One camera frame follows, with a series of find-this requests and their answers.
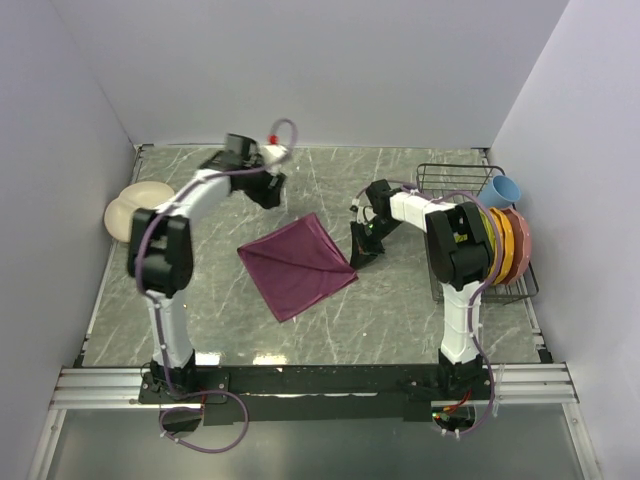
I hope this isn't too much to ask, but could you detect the light blue plastic cup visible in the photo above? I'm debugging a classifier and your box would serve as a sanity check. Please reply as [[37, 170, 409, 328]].
[[477, 175, 521, 209]]

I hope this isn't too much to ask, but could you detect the cream divided ceramic plate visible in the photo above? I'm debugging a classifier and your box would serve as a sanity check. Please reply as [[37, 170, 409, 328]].
[[103, 181, 175, 243]]

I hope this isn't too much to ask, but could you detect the green scalloped plate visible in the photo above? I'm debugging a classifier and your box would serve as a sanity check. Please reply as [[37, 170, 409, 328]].
[[480, 211, 498, 276]]

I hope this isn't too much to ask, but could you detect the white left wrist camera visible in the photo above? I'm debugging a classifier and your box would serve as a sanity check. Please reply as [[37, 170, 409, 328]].
[[259, 133, 292, 175]]

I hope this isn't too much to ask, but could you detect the purple cloth napkin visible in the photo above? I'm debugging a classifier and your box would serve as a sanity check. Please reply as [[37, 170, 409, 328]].
[[237, 213, 358, 323]]

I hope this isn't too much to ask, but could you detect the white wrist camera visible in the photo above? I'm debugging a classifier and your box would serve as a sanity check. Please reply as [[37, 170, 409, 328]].
[[259, 133, 292, 175], [349, 198, 368, 224]]

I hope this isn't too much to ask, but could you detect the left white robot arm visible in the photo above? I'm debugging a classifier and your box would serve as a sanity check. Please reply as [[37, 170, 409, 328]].
[[127, 134, 292, 402]]

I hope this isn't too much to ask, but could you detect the black wire dish rack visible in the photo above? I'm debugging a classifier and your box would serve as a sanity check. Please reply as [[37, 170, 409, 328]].
[[416, 163, 540, 304]]

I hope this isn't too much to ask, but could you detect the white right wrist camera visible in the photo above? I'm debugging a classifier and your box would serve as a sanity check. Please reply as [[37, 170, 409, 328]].
[[349, 198, 368, 224]]

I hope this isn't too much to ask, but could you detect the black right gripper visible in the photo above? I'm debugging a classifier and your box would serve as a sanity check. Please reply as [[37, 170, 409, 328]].
[[349, 217, 401, 273]]

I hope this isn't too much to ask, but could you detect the orange scalloped plate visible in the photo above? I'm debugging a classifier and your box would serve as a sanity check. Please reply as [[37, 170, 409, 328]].
[[490, 207, 515, 285]]

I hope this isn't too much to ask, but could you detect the pink scalloped plate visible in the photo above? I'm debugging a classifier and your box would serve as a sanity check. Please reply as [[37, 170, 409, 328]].
[[503, 207, 532, 285]]

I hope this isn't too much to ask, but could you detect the aluminium frame rail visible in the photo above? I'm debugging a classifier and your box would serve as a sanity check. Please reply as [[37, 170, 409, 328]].
[[49, 363, 578, 410]]

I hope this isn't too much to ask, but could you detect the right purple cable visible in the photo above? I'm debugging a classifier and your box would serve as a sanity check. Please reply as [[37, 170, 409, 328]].
[[354, 178, 501, 441]]

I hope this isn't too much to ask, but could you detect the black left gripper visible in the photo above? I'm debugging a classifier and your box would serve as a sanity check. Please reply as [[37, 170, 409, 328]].
[[242, 155, 287, 210]]

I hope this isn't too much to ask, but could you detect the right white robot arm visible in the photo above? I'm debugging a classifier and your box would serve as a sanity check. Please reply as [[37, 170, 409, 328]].
[[350, 179, 495, 399]]

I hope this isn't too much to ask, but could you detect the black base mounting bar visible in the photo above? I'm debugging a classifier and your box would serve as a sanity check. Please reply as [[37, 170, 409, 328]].
[[138, 364, 491, 426]]

